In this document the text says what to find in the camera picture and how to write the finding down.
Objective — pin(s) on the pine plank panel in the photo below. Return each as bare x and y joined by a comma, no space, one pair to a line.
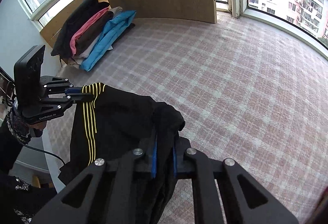
51,31

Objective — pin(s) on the pink plaid blanket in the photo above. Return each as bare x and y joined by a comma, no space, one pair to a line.
230,90

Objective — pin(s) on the dark brown folded garment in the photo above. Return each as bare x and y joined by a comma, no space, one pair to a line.
88,39

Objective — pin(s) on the dark grey folded garment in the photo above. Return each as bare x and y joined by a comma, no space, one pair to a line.
69,29

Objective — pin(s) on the beige folded garment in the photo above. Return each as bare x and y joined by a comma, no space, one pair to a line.
116,10

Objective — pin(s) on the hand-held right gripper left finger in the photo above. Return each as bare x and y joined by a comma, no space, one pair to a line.
84,195

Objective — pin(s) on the person's left forearm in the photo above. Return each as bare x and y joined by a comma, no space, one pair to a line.
10,142

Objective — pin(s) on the pink folded garment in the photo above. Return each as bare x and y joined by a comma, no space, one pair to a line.
84,29

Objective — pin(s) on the black pants with yellow stripes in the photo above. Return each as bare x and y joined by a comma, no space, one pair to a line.
123,116

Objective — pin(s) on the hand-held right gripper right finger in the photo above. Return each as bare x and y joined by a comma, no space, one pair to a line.
230,195

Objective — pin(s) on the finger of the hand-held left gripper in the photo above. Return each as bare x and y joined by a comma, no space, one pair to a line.
64,102
61,84

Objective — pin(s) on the blue folded garment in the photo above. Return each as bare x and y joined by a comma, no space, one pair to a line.
107,39

